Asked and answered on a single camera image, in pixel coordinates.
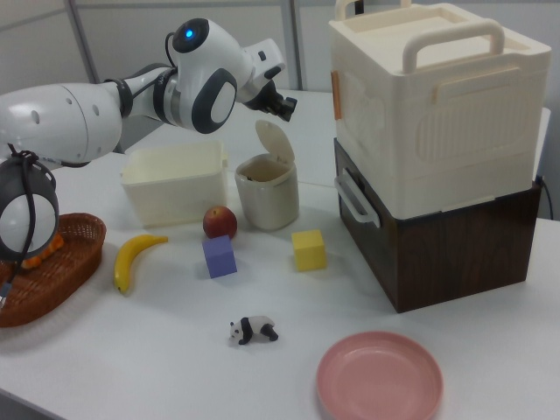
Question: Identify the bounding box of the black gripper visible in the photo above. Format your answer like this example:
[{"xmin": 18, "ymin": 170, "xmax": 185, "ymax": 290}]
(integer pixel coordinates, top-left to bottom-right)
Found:
[{"xmin": 239, "ymin": 80, "xmax": 299, "ymax": 123}]

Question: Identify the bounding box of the white square plastic bin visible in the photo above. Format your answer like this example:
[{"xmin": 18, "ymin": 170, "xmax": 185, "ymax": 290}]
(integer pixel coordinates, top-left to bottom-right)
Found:
[{"xmin": 120, "ymin": 139, "xmax": 230, "ymax": 228}]

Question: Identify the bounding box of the cream storage box with handle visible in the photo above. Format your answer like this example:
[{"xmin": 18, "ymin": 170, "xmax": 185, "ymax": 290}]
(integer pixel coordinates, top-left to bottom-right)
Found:
[{"xmin": 326, "ymin": 0, "xmax": 551, "ymax": 216}]

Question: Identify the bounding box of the yellow banana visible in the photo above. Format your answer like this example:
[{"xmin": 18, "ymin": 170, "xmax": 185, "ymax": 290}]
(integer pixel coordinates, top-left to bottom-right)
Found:
[{"xmin": 114, "ymin": 234, "xmax": 170, "ymax": 296}]

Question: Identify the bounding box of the red apple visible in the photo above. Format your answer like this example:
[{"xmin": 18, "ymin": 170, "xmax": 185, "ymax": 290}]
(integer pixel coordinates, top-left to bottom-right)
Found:
[{"xmin": 202, "ymin": 206, "xmax": 239, "ymax": 241}]

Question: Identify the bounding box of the purple cube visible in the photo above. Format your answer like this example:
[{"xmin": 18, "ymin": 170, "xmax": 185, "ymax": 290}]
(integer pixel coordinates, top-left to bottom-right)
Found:
[{"xmin": 201, "ymin": 234, "xmax": 239, "ymax": 280}]

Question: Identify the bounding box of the yellow cube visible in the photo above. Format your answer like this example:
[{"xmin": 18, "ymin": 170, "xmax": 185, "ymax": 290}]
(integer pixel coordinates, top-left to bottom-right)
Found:
[{"xmin": 290, "ymin": 228, "xmax": 328, "ymax": 273}]

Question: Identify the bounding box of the dark brown wooden drawer box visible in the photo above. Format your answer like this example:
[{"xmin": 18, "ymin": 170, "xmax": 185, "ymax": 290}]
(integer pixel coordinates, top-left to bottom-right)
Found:
[{"xmin": 332, "ymin": 137, "xmax": 543, "ymax": 314}]

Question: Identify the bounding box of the orange box latch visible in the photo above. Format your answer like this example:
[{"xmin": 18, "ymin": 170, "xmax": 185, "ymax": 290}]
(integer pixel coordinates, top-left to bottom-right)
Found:
[{"xmin": 331, "ymin": 69, "xmax": 343, "ymax": 122}]

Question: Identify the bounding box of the cream trash can with lid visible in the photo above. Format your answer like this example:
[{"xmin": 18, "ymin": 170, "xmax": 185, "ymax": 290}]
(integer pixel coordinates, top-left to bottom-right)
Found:
[{"xmin": 234, "ymin": 119, "xmax": 300, "ymax": 232}]

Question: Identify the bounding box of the panda figurine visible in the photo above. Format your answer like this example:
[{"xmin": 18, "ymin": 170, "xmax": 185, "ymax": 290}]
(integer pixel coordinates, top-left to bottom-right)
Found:
[{"xmin": 227, "ymin": 315, "xmax": 279, "ymax": 347}]

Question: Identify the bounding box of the pink plate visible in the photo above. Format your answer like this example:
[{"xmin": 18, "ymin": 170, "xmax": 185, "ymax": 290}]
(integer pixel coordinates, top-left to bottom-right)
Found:
[{"xmin": 315, "ymin": 331, "xmax": 445, "ymax": 420}]

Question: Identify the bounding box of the white drawer handle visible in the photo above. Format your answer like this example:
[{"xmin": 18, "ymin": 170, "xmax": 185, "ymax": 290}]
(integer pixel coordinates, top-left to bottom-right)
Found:
[{"xmin": 333, "ymin": 168, "xmax": 382, "ymax": 228}]

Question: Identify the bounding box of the brown wicker basket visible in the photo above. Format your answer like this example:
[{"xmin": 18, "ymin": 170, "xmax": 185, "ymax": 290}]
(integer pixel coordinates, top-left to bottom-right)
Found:
[{"xmin": 0, "ymin": 212, "xmax": 108, "ymax": 329}]

